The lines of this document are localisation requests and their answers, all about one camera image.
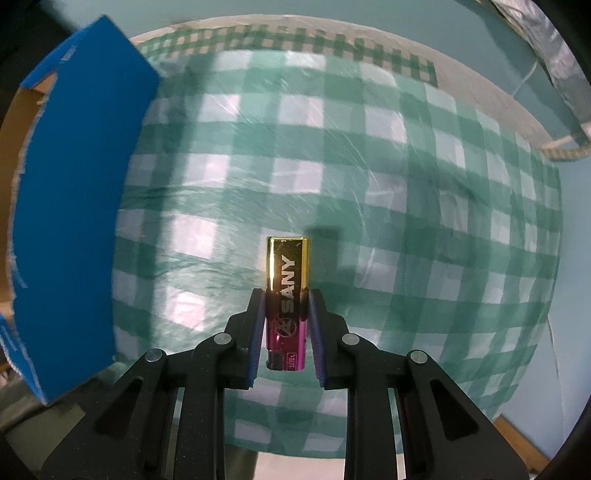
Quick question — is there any blue-edged cardboard box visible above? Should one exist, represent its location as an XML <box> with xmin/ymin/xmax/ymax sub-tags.
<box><xmin>1</xmin><ymin>17</ymin><xmax>159</xmax><ymax>404</ymax></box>

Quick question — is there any green checkered tablecloth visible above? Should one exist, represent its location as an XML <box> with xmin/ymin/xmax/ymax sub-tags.
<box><xmin>110</xmin><ymin>23</ymin><xmax>565</xmax><ymax>460</ymax></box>

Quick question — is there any silver foil sheet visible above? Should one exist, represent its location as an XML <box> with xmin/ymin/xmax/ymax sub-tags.
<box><xmin>489</xmin><ymin>0</ymin><xmax>591</xmax><ymax>163</ymax></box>

